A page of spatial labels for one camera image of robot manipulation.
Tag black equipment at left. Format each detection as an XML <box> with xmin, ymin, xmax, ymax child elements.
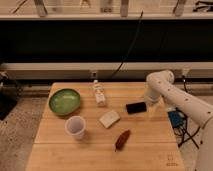
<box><xmin>0</xmin><ymin>71</ymin><xmax>22</xmax><ymax>121</ymax></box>

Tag black rectangular eraser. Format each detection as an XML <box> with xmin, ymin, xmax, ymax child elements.
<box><xmin>126</xmin><ymin>102</ymin><xmax>147</xmax><ymax>114</ymax></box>

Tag black floor cables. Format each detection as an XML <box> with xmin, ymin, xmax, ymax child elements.
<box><xmin>173</xmin><ymin>75</ymin><xmax>202</xmax><ymax>150</ymax></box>

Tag black hanging cable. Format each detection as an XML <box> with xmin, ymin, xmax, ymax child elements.
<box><xmin>105</xmin><ymin>10</ymin><xmax>145</xmax><ymax>82</ymax></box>

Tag brown dried chili pepper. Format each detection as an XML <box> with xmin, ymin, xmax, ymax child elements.
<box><xmin>115</xmin><ymin>130</ymin><xmax>131</xmax><ymax>150</ymax></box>

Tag green ceramic bowl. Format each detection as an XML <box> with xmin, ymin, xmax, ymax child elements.
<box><xmin>48</xmin><ymin>88</ymin><xmax>81</xmax><ymax>116</ymax></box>

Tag small clear plastic bottle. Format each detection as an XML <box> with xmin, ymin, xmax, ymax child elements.
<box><xmin>93</xmin><ymin>80</ymin><xmax>106</xmax><ymax>106</ymax></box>

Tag white ceramic cup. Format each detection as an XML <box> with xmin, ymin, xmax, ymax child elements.
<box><xmin>65</xmin><ymin>116</ymin><xmax>86</xmax><ymax>140</ymax></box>

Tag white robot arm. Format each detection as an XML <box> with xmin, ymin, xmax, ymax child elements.
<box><xmin>144</xmin><ymin>70</ymin><xmax>213</xmax><ymax>171</ymax></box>

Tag blue cable connector box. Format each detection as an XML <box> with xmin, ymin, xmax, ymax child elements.
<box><xmin>168</xmin><ymin>111</ymin><xmax>184</xmax><ymax>128</ymax></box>

